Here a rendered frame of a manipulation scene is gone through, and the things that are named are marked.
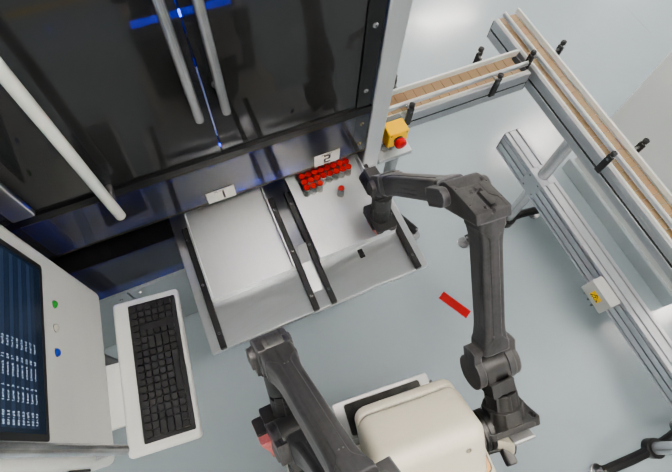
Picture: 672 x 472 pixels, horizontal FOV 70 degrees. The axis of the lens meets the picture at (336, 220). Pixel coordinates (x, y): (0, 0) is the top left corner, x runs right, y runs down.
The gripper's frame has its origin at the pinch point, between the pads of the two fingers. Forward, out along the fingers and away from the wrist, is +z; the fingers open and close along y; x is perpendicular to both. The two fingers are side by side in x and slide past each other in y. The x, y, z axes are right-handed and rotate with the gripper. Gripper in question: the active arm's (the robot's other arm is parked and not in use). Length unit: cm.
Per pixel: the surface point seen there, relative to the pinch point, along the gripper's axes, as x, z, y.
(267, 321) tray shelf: 41.4, 5.6, -11.5
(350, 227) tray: 6.5, 2.4, 6.5
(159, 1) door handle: 40, -84, 6
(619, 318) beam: -85, 51, -46
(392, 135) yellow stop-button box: -15.3, -15.1, 22.6
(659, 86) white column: -144, 11, 23
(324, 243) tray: 16.4, 2.7, 4.6
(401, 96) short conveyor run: -30, -8, 44
